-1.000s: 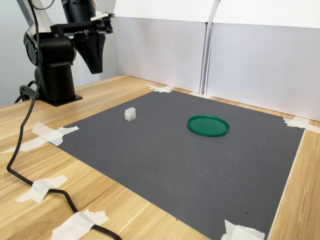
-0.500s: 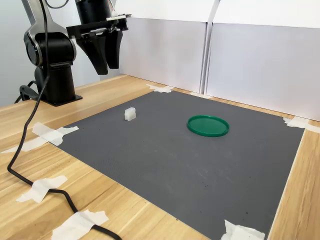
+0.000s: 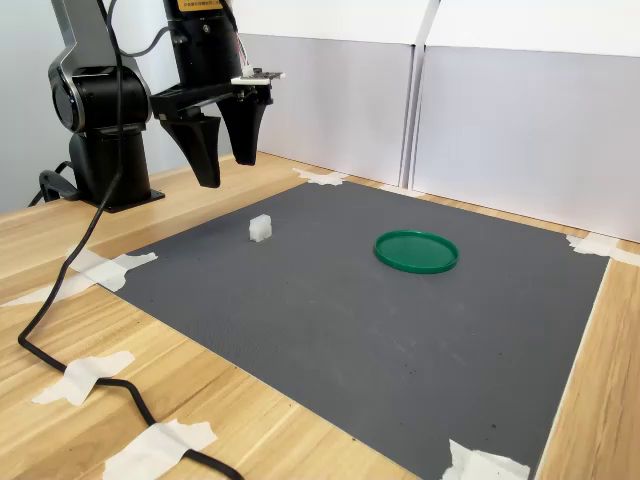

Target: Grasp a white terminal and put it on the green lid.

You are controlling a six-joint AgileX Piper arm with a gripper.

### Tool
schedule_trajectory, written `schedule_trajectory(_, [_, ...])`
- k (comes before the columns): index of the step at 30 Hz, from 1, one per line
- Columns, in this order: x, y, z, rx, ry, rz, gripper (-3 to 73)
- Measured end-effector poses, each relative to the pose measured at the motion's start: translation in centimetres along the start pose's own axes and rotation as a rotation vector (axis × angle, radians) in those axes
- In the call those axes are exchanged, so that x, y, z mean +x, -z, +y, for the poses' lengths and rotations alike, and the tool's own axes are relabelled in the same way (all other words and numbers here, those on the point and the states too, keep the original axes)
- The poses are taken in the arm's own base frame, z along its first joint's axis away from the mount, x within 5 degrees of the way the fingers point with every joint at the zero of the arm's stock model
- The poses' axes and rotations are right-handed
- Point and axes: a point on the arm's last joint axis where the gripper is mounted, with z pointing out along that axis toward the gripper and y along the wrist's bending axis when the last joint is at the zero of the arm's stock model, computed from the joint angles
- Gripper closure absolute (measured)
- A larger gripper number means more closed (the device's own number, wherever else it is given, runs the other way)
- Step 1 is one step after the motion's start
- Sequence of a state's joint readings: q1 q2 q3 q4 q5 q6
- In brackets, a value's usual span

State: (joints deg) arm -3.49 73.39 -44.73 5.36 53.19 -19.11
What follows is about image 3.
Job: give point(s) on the small white plastic terminal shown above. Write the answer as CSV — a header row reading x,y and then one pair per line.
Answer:
x,y
260,229

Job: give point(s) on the round green lid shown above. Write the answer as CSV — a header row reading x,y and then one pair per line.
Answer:
x,y
416,252

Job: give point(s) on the white tape cross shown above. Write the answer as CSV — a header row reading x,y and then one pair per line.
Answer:
x,y
107,270
480,462
320,177
597,245

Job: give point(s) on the dark grey mat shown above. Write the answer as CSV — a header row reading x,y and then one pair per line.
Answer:
x,y
350,340

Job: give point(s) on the small camera box with board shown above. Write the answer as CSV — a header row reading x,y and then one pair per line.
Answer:
x,y
260,76

